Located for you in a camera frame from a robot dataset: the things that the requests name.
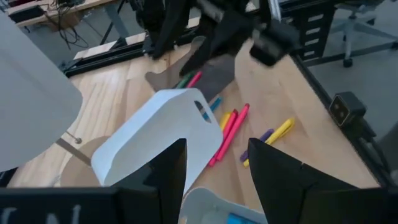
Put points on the grey office chair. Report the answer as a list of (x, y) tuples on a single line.
[(349, 37)]

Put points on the blue highlighter marker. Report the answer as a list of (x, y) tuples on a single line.
[(239, 219)]

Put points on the teal highlighter marker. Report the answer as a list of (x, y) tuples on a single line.
[(216, 104)]

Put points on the light grey translucent bin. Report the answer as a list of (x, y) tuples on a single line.
[(202, 208)]

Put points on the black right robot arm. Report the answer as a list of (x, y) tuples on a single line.
[(168, 28)]

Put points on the wooden desk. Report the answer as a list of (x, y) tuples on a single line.
[(62, 9)]

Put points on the dark grey translucent bin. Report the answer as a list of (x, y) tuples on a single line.
[(217, 77)]

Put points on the purple highlighter marker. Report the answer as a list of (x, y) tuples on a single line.
[(264, 137)]

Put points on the green highlighter marker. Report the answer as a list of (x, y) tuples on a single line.
[(185, 81)]

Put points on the yellow highlighter marker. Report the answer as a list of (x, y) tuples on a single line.
[(225, 119), (281, 129)]

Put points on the black table-level camera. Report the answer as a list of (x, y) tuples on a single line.
[(345, 109)]

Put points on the black box on desk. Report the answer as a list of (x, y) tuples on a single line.
[(29, 14)]

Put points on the black tower with slots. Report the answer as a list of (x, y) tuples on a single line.
[(314, 31)]

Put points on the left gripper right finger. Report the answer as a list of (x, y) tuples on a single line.
[(289, 193)]

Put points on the white plastic bin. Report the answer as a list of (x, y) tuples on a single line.
[(149, 133)]

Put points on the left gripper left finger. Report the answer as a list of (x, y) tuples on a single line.
[(155, 193)]

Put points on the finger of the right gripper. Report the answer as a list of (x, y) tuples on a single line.
[(205, 43), (230, 43)]

